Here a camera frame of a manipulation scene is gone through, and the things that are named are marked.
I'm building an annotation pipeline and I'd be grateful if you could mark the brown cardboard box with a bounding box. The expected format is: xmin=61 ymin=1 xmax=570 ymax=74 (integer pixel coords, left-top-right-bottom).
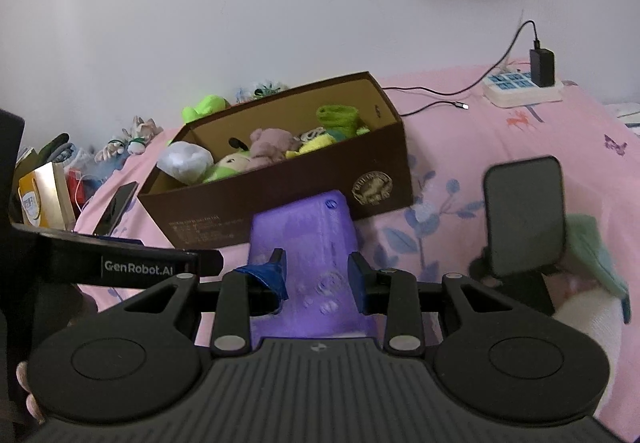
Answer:
xmin=137 ymin=70 xmax=415 ymax=249

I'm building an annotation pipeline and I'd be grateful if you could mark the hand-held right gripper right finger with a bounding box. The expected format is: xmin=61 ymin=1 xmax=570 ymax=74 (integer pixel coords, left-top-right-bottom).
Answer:
xmin=346 ymin=251 xmax=526 ymax=356

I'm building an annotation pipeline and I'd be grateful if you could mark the black charging cable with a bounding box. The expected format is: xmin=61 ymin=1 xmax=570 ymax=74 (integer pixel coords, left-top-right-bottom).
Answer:
xmin=382 ymin=20 xmax=541 ymax=116

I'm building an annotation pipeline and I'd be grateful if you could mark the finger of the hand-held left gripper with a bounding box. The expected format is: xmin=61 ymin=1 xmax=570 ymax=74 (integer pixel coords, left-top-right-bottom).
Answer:
xmin=10 ymin=222 xmax=224 ymax=285

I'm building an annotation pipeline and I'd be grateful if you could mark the white power strip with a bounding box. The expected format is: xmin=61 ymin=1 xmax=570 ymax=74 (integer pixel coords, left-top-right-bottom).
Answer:
xmin=482 ymin=68 xmax=565 ymax=108

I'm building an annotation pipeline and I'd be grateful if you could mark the red packet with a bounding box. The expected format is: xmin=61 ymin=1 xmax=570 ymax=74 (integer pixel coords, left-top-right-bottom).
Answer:
xmin=65 ymin=170 xmax=93 ymax=211

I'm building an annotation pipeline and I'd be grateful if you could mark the beige and green plush doll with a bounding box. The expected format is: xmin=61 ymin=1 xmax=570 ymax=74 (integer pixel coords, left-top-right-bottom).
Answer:
xmin=202 ymin=137 xmax=253 ymax=184

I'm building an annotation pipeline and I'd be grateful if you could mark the white and yellow paper bag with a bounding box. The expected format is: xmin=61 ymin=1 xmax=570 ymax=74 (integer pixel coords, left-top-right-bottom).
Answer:
xmin=17 ymin=162 xmax=76 ymax=230

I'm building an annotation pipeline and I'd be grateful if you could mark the yellow towel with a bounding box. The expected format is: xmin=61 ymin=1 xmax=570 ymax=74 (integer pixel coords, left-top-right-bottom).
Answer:
xmin=285 ymin=133 xmax=335 ymax=160

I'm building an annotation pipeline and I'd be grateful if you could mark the black smartphone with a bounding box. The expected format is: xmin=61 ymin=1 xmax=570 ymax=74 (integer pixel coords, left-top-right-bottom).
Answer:
xmin=92 ymin=182 xmax=139 ymax=236

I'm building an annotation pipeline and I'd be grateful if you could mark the green ribbed towel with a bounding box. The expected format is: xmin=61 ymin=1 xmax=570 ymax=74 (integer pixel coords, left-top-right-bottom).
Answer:
xmin=316 ymin=104 xmax=371 ymax=140

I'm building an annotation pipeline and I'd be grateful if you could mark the white fluffy cloth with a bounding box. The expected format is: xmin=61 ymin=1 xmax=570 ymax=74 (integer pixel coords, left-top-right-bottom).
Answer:
xmin=545 ymin=273 xmax=628 ymax=419

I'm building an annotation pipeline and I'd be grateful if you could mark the pink printed bed sheet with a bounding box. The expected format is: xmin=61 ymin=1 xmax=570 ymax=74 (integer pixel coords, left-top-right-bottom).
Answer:
xmin=75 ymin=58 xmax=640 ymax=429

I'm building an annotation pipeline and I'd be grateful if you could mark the pale green cloth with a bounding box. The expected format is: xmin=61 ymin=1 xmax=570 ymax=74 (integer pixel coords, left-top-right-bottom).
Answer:
xmin=562 ymin=213 xmax=632 ymax=324

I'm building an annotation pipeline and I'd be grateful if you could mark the grey white plush toy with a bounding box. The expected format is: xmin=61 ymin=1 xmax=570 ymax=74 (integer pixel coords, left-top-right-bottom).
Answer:
xmin=235 ymin=80 xmax=291 ymax=101

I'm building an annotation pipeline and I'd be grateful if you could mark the dark green object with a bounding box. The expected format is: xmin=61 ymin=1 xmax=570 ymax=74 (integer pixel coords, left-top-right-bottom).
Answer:
xmin=37 ymin=133 xmax=71 ymax=161

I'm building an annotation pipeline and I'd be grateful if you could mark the purple tissue packet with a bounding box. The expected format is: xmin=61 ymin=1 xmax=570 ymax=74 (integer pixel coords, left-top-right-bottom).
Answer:
xmin=248 ymin=190 xmax=381 ymax=339

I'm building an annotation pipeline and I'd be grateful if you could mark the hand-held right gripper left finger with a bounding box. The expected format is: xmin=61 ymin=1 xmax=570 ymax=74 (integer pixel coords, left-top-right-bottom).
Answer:
xmin=117 ymin=248 xmax=290 ymax=358

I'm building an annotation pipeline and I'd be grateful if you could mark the person's left hand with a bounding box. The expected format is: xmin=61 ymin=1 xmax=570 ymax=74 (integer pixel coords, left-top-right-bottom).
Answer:
xmin=15 ymin=362 xmax=47 ymax=425

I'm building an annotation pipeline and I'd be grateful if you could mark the smartphone on stand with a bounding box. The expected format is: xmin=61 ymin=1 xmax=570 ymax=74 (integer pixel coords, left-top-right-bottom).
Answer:
xmin=482 ymin=156 xmax=567 ymax=278

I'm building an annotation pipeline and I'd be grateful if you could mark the black charger adapter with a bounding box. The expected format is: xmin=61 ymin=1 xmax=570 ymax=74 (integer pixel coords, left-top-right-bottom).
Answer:
xmin=529 ymin=39 xmax=557 ymax=88

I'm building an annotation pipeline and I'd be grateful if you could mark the pink plush bunny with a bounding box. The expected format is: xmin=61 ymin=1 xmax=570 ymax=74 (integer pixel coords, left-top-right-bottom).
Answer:
xmin=247 ymin=127 xmax=301 ymax=170

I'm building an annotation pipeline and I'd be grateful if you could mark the black phone stand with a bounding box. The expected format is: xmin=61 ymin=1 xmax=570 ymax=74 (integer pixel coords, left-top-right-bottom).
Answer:
xmin=469 ymin=245 xmax=557 ymax=316

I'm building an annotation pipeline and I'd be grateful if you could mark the green plush toy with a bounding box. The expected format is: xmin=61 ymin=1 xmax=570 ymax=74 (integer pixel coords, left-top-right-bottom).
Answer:
xmin=181 ymin=94 xmax=232 ymax=125

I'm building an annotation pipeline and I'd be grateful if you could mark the small grey plush toy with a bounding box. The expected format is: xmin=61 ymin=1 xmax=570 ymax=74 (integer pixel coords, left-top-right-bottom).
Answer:
xmin=131 ymin=116 xmax=165 ymax=155
xmin=95 ymin=138 xmax=128 ymax=163

